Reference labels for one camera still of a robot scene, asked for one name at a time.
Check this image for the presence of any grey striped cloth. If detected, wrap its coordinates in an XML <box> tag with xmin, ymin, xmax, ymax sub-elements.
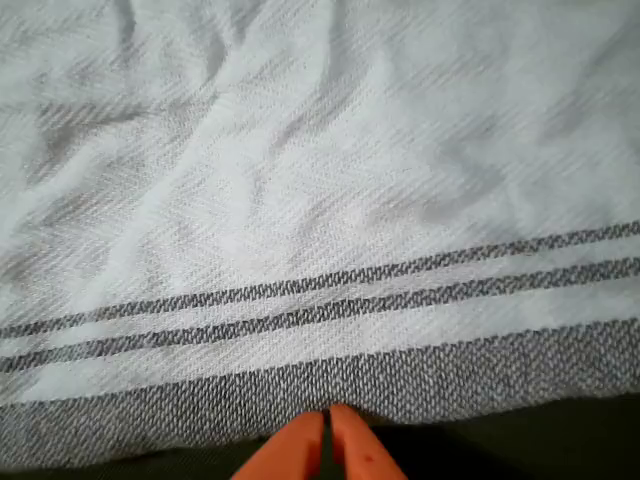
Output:
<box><xmin>0</xmin><ymin>0</ymin><xmax>640</xmax><ymax>471</ymax></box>

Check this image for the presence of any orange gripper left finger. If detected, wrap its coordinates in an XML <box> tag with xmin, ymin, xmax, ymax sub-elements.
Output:
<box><xmin>232</xmin><ymin>410</ymin><xmax>327</xmax><ymax>480</ymax></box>

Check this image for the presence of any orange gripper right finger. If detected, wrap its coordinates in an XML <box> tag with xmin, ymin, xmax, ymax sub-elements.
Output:
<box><xmin>329</xmin><ymin>403</ymin><xmax>409</xmax><ymax>480</ymax></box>

